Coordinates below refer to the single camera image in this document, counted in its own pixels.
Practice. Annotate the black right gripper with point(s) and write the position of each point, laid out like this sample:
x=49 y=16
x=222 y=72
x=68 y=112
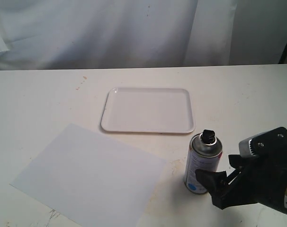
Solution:
x=254 y=180

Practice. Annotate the spray paint can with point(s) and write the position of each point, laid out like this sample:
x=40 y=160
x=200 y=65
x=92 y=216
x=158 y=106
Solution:
x=205 y=150

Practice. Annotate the white plastic tray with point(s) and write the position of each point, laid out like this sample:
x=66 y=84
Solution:
x=148 y=110

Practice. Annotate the white paper sheet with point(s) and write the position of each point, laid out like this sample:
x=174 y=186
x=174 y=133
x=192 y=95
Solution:
x=92 y=179

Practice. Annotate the white backdrop cloth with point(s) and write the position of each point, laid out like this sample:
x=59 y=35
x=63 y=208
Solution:
x=103 y=34

